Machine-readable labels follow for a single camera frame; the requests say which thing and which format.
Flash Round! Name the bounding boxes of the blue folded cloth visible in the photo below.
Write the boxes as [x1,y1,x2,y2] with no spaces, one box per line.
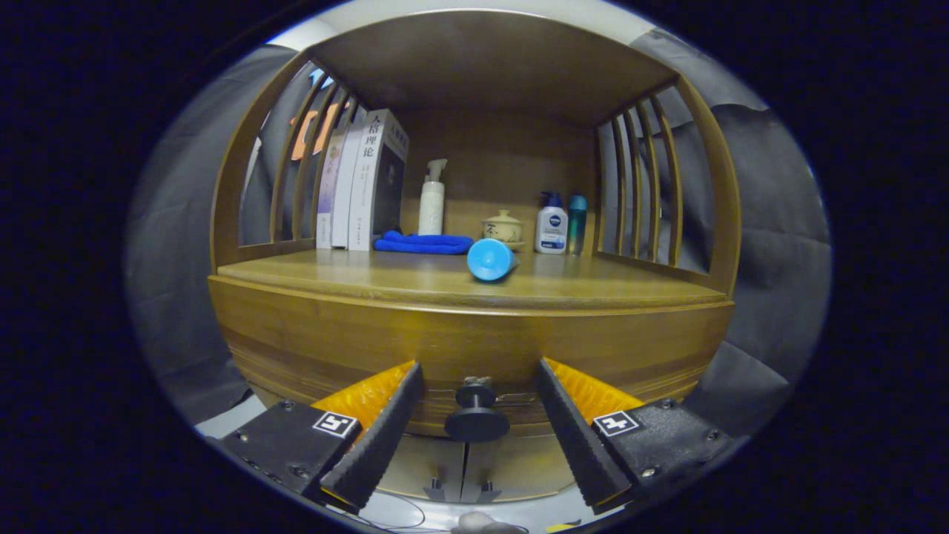
[373,230,475,256]

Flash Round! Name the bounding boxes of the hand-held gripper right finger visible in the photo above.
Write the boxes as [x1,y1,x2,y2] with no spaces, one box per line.
[535,358,745,508]

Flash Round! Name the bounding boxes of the beige lidded ceramic teacup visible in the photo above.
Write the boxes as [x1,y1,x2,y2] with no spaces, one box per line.
[481,209,526,251]

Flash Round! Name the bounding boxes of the blue white cosmetic tube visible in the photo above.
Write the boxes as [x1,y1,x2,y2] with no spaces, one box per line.
[466,238,520,283]

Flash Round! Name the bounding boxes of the wooden countertop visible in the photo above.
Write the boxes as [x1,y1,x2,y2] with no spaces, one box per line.
[215,248,731,312]

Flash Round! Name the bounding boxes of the white lotion bottle blue cap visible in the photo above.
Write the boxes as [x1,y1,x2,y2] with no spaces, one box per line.
[535,191,569,255]

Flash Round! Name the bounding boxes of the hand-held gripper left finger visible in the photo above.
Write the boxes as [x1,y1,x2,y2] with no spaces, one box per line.
[217,361,426,510]

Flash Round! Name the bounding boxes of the black round drawer knob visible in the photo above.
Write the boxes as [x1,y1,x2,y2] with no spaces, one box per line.
[443,377,511,444]

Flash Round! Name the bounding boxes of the thin white book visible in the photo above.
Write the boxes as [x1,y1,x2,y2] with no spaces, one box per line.
[331,119,369,249]

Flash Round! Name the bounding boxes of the slim teal bottle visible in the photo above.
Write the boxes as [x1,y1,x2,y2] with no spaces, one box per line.
[569,194,588,257]

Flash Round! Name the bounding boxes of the wooden drawer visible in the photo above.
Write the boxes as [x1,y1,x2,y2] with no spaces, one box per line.
[208,276,735,438]

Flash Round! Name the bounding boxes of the purple spine book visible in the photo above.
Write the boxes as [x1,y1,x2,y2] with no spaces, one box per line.
[316,130,347,250]

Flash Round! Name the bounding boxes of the black floor cables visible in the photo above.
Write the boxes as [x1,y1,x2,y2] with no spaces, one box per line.
[326,489,427,531]

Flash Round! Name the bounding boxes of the white pump bottle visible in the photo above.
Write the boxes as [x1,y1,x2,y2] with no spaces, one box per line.
[418,158,448,237]

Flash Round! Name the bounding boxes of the wooden cabinet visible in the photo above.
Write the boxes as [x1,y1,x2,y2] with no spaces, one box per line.
[210,7,742,505]

